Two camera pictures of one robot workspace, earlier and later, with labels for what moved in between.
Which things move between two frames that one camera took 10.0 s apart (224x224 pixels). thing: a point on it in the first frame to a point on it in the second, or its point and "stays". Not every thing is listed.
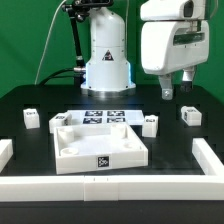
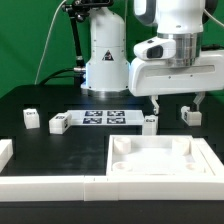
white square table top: x=92 y=147 to x=155 y=155
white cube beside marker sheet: x=60 y=119 stays
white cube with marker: x=191 y=116 stays
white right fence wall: x=208 y=160 stays
